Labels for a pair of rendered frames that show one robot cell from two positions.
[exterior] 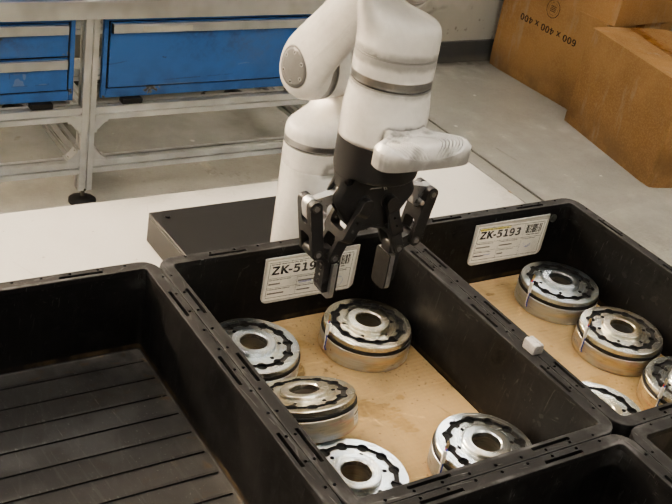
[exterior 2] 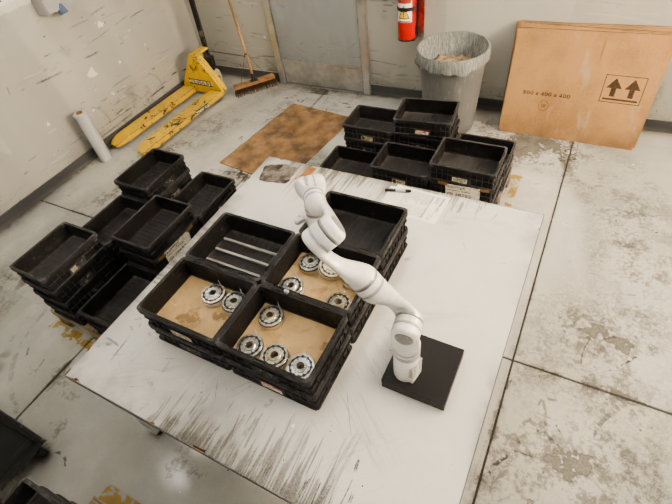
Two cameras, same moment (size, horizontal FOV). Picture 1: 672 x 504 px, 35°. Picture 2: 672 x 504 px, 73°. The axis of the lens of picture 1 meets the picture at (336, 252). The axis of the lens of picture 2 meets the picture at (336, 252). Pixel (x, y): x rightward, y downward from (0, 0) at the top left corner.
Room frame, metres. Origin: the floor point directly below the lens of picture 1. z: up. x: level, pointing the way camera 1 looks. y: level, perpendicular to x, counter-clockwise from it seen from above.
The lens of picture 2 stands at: (2.02, -0.37, 2.27)
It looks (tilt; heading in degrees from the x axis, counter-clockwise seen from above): 47 degrees down; 161
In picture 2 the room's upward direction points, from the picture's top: 10 degrees counter-clockwise
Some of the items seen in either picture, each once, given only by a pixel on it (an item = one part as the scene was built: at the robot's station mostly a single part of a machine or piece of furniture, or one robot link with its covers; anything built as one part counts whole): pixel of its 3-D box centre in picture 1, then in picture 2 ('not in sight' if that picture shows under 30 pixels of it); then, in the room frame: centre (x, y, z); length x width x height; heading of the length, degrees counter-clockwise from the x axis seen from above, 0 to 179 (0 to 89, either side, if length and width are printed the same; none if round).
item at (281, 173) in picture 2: not in sight; (276, 172); (-0.14, 0.09, 0.71); 0.22 x 0.19 x 0.01; 37
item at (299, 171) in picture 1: (308, 197); (406, 358); (1.34, 0.05, 0.84); 0.09 x 0.09 x 0.17; 26
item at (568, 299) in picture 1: (559, 283); (300, 366); (1.19, -0.29, 0.86); 0.10 x 0.10 x 0.01
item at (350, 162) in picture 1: (373, 177); not in sight; (0.85, -0.02, 1.11); 0.08 x 0.08 x 0.09
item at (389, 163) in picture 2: not in sight; (406, 179); (-0.07, 0.94, 0.31); 0.40 x 0.30 x 0.34; 37
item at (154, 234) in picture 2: not in sight; (166, 246); (-0.31, -0.68, 0.37); 0.40 x 0.30 x 0.45; 127
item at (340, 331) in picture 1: (367, 324); (338, 302); (1.01, -0.05, 0.86); 0.10 x 0.10 x 0.01
